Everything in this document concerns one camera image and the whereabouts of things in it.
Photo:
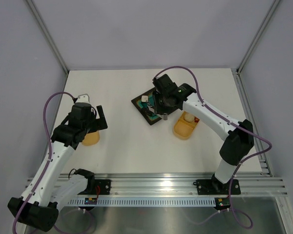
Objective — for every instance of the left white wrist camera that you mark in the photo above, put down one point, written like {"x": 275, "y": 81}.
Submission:
{"x": 83, "y": 98}

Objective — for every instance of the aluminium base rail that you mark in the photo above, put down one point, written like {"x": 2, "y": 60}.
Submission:
{"x": 181, "y": 185}

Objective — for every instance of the orange lunch box base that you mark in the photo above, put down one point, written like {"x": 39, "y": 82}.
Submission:
{"x": 182, "y": 129}

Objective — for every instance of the aluminium frame post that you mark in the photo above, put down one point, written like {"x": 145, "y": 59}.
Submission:
{"x": 259, "y": 34}
{"x": 30, "y": 4}

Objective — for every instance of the left aluminium frame post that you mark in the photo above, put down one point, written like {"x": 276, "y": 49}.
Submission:
{"x": 30, "y": 4}

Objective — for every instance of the white rice ball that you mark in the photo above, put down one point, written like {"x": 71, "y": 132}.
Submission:
{"x": 189, "y": 117}

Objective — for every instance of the white tofu cube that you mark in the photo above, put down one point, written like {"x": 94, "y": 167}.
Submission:
{"x": 144, "y": 99}

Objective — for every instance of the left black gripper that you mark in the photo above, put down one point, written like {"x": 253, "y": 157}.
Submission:
{"x": 101, "y": 122}

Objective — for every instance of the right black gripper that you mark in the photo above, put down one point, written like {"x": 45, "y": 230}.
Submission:
{"x": 160, "y": 109}

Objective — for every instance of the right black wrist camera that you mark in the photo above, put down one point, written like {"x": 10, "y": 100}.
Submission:
{"x": 164, "y": 84}

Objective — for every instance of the orange lunch box lid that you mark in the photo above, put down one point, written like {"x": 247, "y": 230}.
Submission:
{"x": 91, "y": 139}

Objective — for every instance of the right aluminium frame post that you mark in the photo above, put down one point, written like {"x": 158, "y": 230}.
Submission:
{"x": 259, "y": 34}

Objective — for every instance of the metal tongs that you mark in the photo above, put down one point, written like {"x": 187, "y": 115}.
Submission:
{"x": 164, "y": 116}

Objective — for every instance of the white slotted cable duct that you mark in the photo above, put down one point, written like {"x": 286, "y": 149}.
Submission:
{"x": 143, "y": 202}

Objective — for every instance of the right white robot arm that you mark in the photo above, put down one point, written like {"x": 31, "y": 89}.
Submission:
{"x": 247, "y": 141}

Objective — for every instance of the black seaweed piece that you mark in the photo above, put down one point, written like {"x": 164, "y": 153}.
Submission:
{"x": 147, "y": 112}

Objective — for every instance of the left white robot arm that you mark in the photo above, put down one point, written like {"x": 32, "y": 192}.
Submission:
{"x": 39, "y": 205}

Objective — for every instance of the square teal black plate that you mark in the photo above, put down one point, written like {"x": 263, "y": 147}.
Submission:
{"x": 140, "y": 105}

